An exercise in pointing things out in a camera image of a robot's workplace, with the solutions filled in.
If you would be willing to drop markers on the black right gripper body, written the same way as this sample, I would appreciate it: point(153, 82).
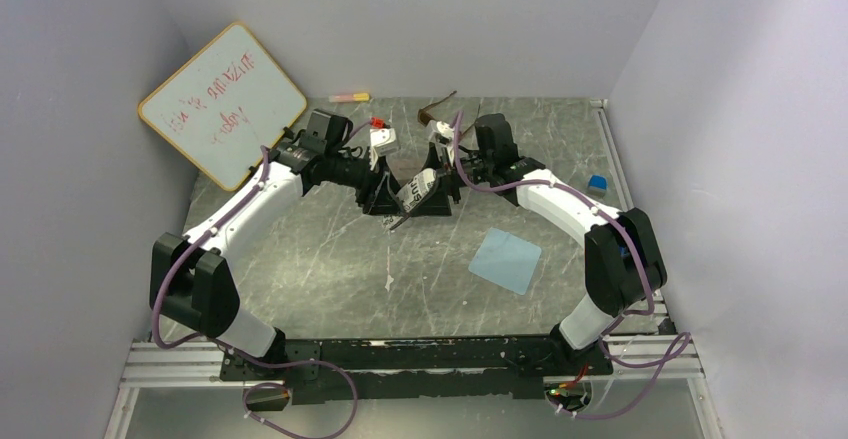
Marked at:
point(448, 181)

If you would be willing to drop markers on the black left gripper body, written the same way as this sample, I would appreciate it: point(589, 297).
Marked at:
point(369, 193)

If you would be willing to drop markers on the light blue cloth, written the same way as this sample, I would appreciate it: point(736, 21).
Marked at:
point(506, 260)

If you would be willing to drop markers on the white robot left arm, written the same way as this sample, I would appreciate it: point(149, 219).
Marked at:
point(193, 293)

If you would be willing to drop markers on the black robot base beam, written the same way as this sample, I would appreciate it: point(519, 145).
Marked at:
point(519, 366)

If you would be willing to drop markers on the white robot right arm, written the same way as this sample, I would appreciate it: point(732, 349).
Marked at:
point(623, 261)

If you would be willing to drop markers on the pink yellow marker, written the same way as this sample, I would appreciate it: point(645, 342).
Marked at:
point(350, 98)

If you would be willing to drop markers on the blue whiteboard eraser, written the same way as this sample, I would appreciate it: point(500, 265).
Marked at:
point(597, 186)

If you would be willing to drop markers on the yellow framed whiteboard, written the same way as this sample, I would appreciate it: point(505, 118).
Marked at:
point(224, 104)

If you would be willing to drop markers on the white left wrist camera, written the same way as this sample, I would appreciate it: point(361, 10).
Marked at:
point(383, 141)

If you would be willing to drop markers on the aluminium frame rail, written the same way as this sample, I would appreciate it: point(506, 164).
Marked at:
point(177, 393)

